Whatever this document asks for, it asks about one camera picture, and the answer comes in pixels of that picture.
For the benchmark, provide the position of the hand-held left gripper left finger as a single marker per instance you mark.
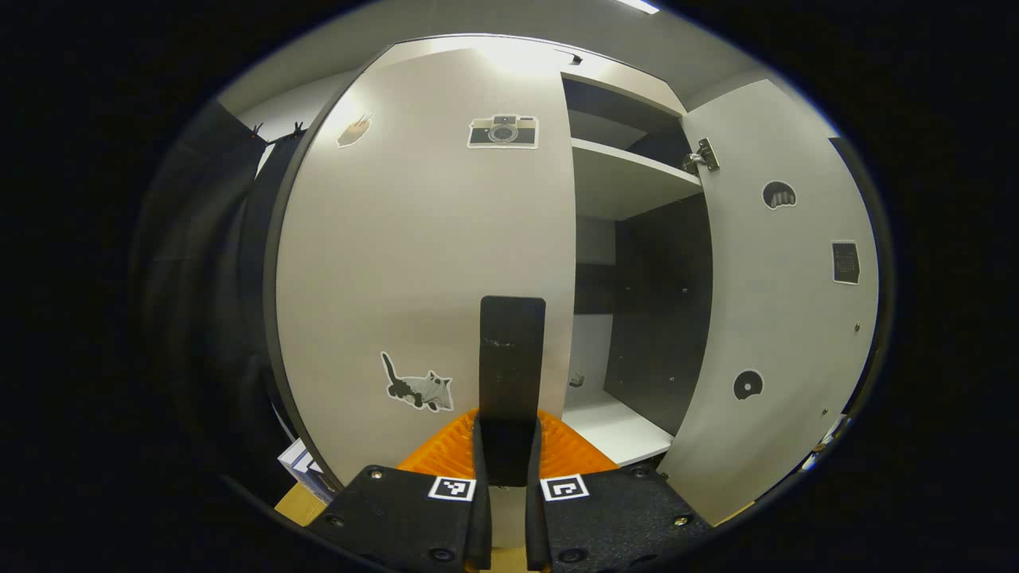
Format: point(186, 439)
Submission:
point(398, 517)

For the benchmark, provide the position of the black backdrop cloth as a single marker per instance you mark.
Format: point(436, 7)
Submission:
point(207, 278)

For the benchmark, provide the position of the assorted small desk items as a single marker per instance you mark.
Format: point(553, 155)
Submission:
point(828, 438)

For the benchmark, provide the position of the wide ceiling light panel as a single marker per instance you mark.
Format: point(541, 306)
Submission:
point(638, 5)

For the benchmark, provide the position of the metal door hinge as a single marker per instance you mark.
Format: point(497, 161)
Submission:
point(702, 157)

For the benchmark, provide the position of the white spine book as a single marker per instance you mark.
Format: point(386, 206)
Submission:
point(294, 460)

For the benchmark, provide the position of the beige cabinet door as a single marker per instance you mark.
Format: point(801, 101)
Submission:
point(772, 318)
point(414, 255)

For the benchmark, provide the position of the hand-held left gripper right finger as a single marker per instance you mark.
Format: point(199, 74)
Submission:
point(621, 517)

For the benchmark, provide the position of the beige double-door shoe cabinet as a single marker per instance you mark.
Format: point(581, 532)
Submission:
point(629, 183)

